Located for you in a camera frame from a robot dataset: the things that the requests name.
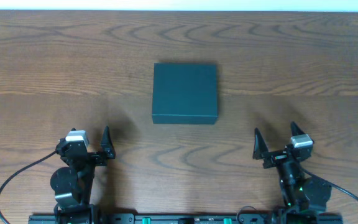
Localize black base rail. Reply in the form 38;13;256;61
27;213;344;224

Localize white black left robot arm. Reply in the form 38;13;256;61
50;126;116;224

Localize black gift box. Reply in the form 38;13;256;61
152;63;218;124

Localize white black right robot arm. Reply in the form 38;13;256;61
252;122;332;223

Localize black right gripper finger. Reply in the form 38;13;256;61
290;121;305;136
252;128;269;160

